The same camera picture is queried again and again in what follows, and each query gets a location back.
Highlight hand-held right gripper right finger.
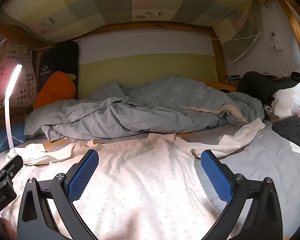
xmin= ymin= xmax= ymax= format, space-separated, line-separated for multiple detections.
xmin=200 ymin=149 xmax=283 ymax=240

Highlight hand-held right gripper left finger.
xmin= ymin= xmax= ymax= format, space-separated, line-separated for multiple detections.
xmin=17 ymin=149 xmax=100 ymax=240

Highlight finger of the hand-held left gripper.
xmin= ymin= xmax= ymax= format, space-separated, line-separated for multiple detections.
xmin=0 ymin=154 xmax=24 ymax=181

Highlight white dotted shirt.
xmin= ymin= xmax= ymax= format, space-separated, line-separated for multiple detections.
xmin=0 ymin=117 xmax=266 ymax=240

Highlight white clothes pile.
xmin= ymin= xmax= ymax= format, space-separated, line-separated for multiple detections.
xmin=272 ymin=79 xmax=300 ymax=124

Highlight person's left hand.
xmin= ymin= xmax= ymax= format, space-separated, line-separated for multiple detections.
xmin=0 ymin=217 xmax=18 ymax=240

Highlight blue pillow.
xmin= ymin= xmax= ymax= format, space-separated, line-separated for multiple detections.
xmin=0 ymin=122 xmax=28 ymax=157

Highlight grey printed bed sheet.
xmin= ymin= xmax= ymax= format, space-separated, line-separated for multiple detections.
xmin=0 ymin=120 xmax=300 ymax=240

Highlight white desk lamp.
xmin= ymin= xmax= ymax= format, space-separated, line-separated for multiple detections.
xmin=4 ymin=63 xmax=23 ymax=160

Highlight checkered pillow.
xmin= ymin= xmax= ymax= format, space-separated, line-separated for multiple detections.
xmin=0 ymin=37 xmax=38 ymax=109

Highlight orange carrot plush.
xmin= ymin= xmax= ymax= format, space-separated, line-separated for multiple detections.
xmin=33 ymin=71 xmax=77 ymax=110

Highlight grey-blue duvet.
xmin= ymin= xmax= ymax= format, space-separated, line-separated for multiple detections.
xmin=24 ymin=75 xmax=265 ymax=142

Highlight yellow cloth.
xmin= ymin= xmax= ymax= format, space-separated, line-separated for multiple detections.
xmin=210 ymin=81 xmax=238 ymax=93

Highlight dark grey cloth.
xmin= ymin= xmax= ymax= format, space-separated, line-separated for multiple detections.
xmin=272 ymin=117 xmax=300 ymax=150

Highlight black clothing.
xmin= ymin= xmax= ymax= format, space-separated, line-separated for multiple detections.
xmin=236 ymin=71 xmax=300 ymax=110

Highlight white curved rod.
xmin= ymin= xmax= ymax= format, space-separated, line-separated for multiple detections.
xmin=231 ymin=31 xmax=262 ymax=63

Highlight pastel checkered canopy cloth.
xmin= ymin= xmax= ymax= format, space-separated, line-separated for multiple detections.
xmin=0 ymin=0 xmax=263 ymax=43

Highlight wooden bed frame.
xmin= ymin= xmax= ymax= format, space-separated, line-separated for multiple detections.
xmin=0 ymin=0 xmax=300 ymax=128

